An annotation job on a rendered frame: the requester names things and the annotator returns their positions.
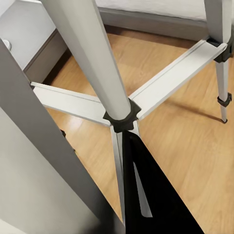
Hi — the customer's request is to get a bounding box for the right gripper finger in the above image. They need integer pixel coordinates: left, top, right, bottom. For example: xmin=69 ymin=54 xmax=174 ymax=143
xmin=122 ymin=130 xmax=205 ymax=234

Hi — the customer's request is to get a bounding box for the camera tripod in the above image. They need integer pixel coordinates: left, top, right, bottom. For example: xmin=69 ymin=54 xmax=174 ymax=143
xmin=0 ymin=0 xmax=234 ymax=234

